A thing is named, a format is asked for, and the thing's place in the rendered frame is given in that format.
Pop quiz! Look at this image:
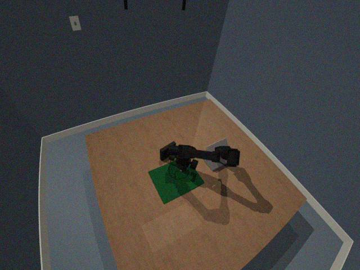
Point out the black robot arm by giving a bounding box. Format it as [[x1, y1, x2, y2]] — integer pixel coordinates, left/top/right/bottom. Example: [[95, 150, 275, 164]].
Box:
[[168, 145, 240, 170]]

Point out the green circuit board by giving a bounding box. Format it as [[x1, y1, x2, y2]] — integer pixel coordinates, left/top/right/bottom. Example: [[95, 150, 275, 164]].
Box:
[[148, 160, 205, 204]]

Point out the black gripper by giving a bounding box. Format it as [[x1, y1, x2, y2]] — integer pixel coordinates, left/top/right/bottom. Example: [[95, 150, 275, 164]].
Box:
[[169, 155, 198, 170]]

